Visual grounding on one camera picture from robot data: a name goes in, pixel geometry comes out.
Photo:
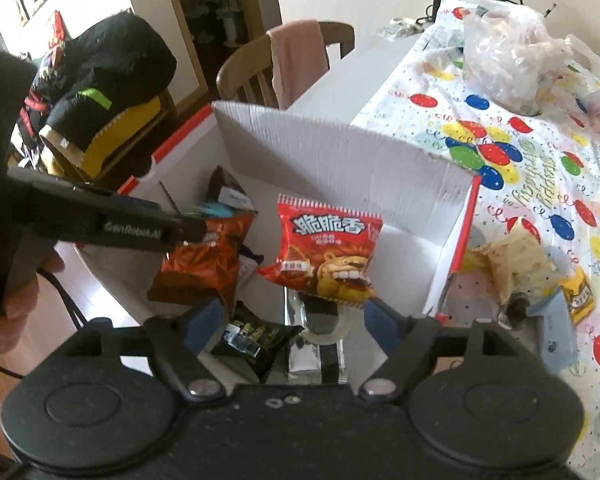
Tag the left wooden chair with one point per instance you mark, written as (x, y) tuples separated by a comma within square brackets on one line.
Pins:
[(246, 76)]

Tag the red lion snack bag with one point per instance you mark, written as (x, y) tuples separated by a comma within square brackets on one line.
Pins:
[(325, 250)]

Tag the silver foil snack pack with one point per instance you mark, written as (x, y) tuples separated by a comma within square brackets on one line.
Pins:
[(311, 364)]

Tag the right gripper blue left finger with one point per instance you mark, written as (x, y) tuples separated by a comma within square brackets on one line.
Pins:
[(176, 344)]

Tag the beige snack bag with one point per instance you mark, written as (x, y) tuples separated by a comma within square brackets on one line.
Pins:
[(515, 263)]

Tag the small black snack packet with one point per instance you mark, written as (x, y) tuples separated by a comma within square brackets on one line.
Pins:
[(256, 341)]

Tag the clear tray dark cookie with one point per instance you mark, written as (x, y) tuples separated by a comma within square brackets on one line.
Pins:
[(326, 321)]

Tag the polka dot party tablecloth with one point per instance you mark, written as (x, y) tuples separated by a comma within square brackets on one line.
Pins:
[(539, 173)]

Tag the pink cloth on chair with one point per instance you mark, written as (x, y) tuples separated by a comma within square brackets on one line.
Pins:
[(299, 59)]

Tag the blue white snack packet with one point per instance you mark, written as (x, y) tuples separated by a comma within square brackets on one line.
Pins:
[(557, 340)]

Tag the person's left hand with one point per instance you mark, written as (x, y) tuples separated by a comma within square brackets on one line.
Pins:
[(18, 306)]

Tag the black jacket on chair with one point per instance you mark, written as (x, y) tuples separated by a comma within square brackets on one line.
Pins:
[(85, 82)]

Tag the dark brown candy wrapper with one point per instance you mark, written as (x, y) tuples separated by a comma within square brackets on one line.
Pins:
[(225, 197)]

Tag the orange Oreo snack bag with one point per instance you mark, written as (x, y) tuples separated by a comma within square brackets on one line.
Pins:
[(212, 269)]

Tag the red and white cardboard box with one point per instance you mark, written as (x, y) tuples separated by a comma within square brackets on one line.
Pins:
[(425, 201)]

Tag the large clear plastic bag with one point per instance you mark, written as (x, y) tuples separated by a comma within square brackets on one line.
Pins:
[(510, 58)]

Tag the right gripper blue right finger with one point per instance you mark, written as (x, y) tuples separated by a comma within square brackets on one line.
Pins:
[(407, 342)]

